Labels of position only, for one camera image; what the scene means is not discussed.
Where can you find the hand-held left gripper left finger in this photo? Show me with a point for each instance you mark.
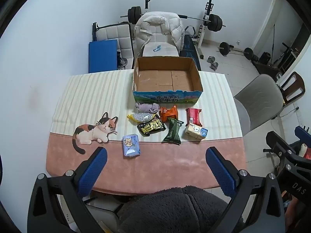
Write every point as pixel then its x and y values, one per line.
pixel 94 167

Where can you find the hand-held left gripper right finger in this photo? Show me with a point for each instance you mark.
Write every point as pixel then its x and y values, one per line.
pixel 221 170

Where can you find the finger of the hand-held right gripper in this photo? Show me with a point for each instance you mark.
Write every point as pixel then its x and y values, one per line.
pixel 279 146
pixel 303 132

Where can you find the light blue tissue packet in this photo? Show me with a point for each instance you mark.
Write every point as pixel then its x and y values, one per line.
pixel 131 145

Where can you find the small milk carton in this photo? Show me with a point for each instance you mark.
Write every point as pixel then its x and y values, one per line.
pixel 195 131

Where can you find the red packet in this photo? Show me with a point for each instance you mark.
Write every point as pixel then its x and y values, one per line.
pixel 194 117

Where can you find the dark green packet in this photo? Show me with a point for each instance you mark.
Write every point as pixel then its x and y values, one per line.
pixel 173 132

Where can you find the yellow silver packet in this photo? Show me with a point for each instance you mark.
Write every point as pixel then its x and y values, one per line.
pixel 142 117

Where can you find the black yellow wipes packet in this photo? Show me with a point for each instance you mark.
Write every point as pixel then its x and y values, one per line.
pixel 151 126

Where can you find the orange packet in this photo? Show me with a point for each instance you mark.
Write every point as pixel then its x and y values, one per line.
pixel 168 112

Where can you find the purple-grey cloth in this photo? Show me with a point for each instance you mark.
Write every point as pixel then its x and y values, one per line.
pixel 145 107

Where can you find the cardboard box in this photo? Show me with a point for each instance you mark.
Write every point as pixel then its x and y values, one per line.
pixel 167 80

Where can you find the brown wooden chair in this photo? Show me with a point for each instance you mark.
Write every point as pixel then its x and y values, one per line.
pixel 295 85

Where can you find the grey shell chair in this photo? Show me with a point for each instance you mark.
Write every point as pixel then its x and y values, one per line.
pixel 260 94

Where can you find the person's dark fleece clothing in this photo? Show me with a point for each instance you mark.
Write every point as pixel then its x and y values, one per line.
pixel 175 208

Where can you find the black exercise equipment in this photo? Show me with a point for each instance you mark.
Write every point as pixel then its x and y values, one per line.
pixel 283 58

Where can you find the chrome dumbbell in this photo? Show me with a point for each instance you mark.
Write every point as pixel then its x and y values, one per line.
pixel 213 65

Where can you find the chrome weight plates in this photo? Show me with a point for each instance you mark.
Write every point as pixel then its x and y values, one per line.
pixel 122 63

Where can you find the blue board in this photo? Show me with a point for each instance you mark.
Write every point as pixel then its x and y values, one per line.
pixel 103 55

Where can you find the short black barbell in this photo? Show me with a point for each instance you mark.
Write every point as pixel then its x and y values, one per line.
pixel 224 48

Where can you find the dark blue weight bench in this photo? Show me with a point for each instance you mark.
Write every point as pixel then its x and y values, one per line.
pixel 190 49

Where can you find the small blue packet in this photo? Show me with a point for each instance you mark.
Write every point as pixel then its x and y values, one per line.
pixel 157 48

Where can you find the racked black barbell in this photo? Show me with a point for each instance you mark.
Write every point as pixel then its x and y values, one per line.
pixel 215 22

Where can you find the white barbell rack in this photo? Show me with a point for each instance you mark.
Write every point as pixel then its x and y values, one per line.
pixel 207 12

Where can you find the white padded black-frame chair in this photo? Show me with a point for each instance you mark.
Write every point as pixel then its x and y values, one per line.
pixel 114 32

